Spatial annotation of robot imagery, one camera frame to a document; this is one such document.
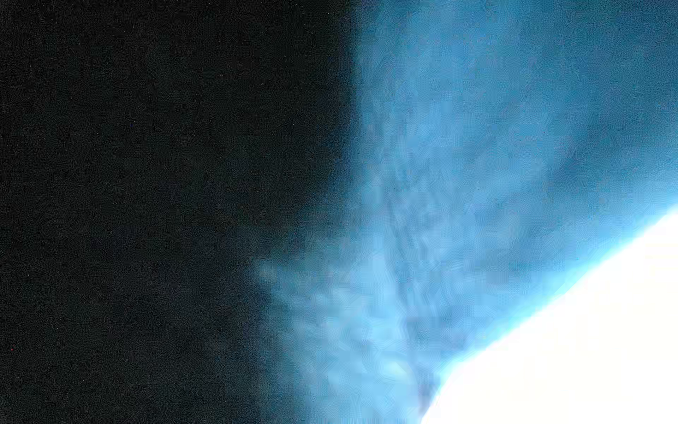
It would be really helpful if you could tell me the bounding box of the dark blue skirt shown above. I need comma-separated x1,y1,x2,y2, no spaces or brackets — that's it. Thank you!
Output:
0,0,678,424

